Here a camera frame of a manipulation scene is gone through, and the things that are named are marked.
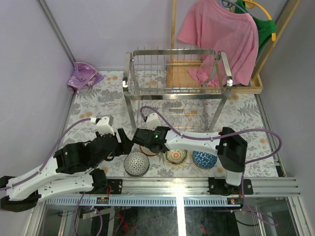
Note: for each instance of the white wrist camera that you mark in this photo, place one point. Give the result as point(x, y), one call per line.
point(104, 124)
point(152, 121)

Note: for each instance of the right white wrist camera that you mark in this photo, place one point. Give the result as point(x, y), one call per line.
point(152, 121)

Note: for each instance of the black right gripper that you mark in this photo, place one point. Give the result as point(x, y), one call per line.
point(152, 131)

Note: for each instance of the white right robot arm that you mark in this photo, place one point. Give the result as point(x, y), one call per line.
point(227, 145)

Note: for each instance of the purple crumpled cloth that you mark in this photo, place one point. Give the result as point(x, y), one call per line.
point(84, 76)

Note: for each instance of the pink t-shirt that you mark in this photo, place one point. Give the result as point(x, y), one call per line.
point(209, 26)

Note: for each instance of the yellow rimmed floral bowl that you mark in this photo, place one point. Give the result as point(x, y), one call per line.
point(176, 157)

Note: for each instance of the blue triangle patterned bowl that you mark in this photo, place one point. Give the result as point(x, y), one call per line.
point(204, 160)

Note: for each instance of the red patterned bowl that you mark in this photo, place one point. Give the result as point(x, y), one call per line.
point(147, 152)

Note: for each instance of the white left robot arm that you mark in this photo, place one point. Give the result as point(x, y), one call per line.
point(72, 169)

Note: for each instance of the wooden clothes stand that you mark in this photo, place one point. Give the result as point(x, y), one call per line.
point(256, 73)

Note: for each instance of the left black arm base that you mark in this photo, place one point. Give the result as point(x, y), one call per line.
point(110, 186)

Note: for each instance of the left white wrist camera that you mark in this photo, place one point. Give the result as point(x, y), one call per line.
point(104, 124)

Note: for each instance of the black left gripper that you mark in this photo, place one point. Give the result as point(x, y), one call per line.
point(117, 143)

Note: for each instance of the steel two-tier dish rack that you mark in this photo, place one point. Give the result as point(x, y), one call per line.
point(145, 74)

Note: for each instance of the aluminium rail frame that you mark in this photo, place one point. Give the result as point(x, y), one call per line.
point(269, 177)

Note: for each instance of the green t-shirt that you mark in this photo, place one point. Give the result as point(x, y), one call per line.
point(266, 28)

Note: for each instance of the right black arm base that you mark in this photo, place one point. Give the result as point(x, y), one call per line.
point(218, 186)

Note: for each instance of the black white patterned bowl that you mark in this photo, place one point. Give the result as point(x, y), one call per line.
point(136, 164)

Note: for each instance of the blue grey clothes hanger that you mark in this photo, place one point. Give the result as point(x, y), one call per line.
point(228, 4)

